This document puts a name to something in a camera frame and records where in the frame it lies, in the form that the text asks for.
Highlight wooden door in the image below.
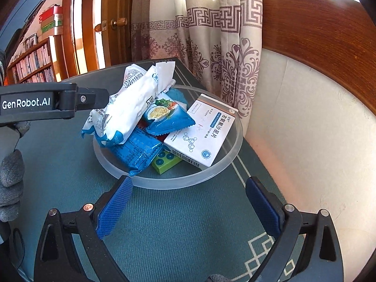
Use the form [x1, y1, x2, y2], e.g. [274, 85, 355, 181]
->
[101, 0, 134, 67]

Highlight person's left hand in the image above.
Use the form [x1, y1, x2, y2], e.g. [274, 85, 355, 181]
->
[0, 120, 31, 224]

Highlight green block with blue dots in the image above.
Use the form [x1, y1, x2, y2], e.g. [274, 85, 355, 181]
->
[151, 150, 183, 175]

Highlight wooden headboard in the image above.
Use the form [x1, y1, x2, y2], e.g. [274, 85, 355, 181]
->
[260, 0, 376, 115]

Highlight clear plastic bowl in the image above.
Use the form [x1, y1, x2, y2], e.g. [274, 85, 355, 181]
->
[92, 85, 244, 189]

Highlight cream upholstered panel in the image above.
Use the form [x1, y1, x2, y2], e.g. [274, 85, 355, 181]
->
[245, 48, 376, 271]

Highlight rows of books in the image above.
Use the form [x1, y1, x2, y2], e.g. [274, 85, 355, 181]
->
[10, 43, 56, 83]

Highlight white medicine box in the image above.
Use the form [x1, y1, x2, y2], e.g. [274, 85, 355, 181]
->
[163, 93, 238, 168]

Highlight dark blue snack packet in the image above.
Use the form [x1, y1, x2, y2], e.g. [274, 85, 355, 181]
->
[109, 126, 165, 177]

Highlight patterned curtain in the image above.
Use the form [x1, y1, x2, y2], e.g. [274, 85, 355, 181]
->
[131, 0, 263, 121]

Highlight red box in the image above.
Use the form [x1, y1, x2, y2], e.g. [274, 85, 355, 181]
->
[39, 5, 63, 21]

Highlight wooden door frame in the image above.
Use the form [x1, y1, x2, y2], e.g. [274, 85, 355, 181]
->
[62, 0, 103, 75]

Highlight light blue cracker packet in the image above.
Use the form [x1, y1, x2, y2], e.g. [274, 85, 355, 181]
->
[145, 90, 197, 137]

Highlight wooden bookshelf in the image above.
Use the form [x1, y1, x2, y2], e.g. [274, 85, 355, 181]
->
[6, 35, 62, 84]

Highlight teal cloth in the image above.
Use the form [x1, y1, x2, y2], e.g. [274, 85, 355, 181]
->
[169, 88, 188, 110]

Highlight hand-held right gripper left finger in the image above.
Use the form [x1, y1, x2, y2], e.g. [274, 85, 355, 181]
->
[34, 175, 133, 282]

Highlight green box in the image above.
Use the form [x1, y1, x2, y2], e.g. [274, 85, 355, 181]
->
[40, 20, 63, 34]

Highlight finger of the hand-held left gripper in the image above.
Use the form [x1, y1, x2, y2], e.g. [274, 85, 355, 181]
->
[76, 86, 116, 111]

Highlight white crinkled packet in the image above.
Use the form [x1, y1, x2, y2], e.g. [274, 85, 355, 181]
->
[81, 60, 177, 147]

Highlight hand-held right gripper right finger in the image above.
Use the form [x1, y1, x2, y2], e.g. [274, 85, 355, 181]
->
[245, 176, 344, 282]

